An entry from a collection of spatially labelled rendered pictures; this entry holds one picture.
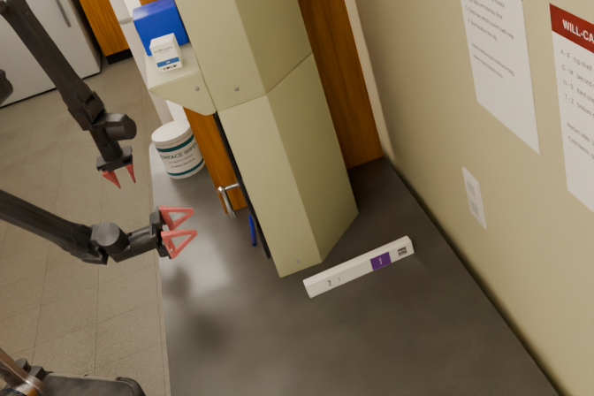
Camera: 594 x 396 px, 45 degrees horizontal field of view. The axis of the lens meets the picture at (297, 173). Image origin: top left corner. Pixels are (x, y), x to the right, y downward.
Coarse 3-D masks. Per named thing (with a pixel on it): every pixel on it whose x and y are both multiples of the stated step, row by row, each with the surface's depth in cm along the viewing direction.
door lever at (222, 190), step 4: (232, 184) 165; (236, 184) 165; (220, 188) 165; (224, 188) 165; (228, 188) 165; (220, 192) 165; (224, 192) 165; (224, 196) 166; (228, 196) 166; (224, 200) 166; (228, 200) 166; (228, 204) 167; (228, 208) 167; (232, 208) 168; (228, 212) 168; (232, 212) 168; (232, 216) 169
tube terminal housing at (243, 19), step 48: (192, 0) 139; (240, 0) 142; (288, 0) 155; (240, 48) 145; (288, 48) 156; (240, 96) 150; (288, 96) 158; (240, 144) 155; (288, 144) 159; (336, 144) 176; (288, 192) 164; (336, 192) 178; (288, 240) 170; (336, 240) 180
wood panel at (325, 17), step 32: (320, 0) 183; (320, 32) 187; (352, 32) 188; (320, 64) 191; (352, 64) 193; (352, 96) 197; (192, 128) 191; (352, 128) 202; (224, 160) 198; (352, 160) 207
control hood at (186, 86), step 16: (192, 48) 159; (192, 64) 150; (160, 80) 147; (176, 80) 145; (192, 80) 146; (160, 96) 147; (176, 96) 147; (192, 96) 148; (208, 96) 149; (208, 112) 150
